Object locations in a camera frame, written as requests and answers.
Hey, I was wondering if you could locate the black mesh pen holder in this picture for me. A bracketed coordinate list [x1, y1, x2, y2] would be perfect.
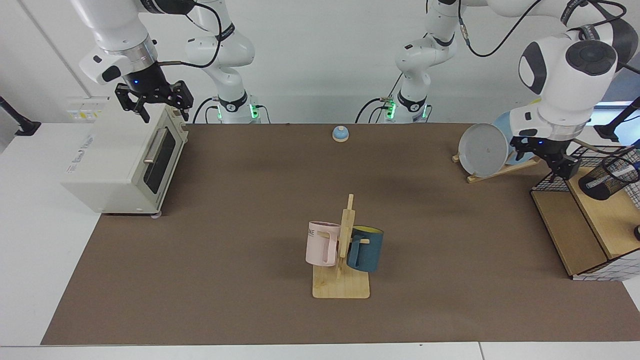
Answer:
[578, 155, 640, 201]

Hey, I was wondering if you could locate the light blue plate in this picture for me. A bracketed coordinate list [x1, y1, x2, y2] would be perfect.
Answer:
[492, 111, 537, 166]

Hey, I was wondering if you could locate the wooden plate rack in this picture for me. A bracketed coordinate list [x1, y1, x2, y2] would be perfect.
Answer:
[452, 152, 544, 184]

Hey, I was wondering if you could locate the pale toaster oven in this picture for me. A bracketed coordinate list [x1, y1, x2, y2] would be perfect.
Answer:
[60, 95, 189, 217]

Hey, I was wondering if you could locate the grey plate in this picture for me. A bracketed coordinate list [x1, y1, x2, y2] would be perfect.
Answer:
[458, 123, 509, 178]

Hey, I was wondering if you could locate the black clamp stand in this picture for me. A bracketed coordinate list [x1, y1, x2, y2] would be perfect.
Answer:
[594, 96, 640, 144]
[0, 96, 42, 137]

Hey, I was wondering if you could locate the brown table cloth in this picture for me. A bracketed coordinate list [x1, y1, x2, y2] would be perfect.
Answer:
[41, 123, 640, 346]

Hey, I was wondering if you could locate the pink cup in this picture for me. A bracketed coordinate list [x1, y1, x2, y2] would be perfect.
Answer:
[305, 221, 342, 267]

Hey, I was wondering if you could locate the dark teal cup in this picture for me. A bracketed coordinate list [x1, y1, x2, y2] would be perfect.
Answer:
[346, 226, 385, 273]

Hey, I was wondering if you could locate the wooden cup stand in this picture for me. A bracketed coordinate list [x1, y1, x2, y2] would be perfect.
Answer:
[312, 194, 371, 299]

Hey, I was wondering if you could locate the black base cable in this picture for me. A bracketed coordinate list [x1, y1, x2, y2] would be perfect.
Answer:
[192, 96, 217, 124]
[354, 75, 403, 124]

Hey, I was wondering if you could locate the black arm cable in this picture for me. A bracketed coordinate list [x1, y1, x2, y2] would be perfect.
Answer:
[150, 0, 224, 69]
[457, 0, 629, 151]

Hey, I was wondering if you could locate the white wall socket strip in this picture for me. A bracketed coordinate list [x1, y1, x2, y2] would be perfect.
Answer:
[65, 96, 110, 122]

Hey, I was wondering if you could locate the wire basket with wooden floor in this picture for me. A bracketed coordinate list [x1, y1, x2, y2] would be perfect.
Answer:
[530, 145, 640, 282]

